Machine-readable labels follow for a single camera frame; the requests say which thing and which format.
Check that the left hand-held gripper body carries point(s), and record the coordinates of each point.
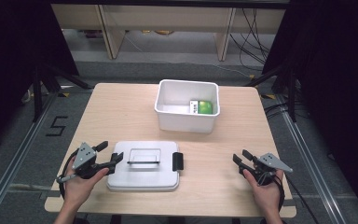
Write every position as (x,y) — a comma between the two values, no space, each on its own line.
(84,155)

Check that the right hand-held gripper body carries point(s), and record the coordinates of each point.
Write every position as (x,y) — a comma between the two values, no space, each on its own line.
(268,163)

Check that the person's right hand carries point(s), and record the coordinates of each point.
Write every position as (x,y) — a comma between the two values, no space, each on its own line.
(265,194)

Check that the person's left hand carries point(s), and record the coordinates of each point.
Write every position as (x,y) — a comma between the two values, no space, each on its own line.
(80,188)

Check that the silver plug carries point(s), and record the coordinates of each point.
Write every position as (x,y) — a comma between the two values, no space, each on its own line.
(66,178)

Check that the green and white packet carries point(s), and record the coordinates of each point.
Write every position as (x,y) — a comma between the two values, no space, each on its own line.
(205,107)

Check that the white plastic bin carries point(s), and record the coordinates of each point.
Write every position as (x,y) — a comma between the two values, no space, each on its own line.
(180,119)

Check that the black metal stand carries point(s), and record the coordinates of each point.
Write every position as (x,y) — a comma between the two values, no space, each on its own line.
(290,93)
(38,93)

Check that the black curtain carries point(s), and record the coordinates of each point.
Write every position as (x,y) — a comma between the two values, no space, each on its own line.
(12,46)
(338,77)

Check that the light wooden furniture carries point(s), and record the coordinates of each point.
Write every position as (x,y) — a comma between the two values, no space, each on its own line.
(167,18)

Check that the metal floor rail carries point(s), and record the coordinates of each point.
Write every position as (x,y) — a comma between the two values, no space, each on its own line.
(310,158)
(15,158)

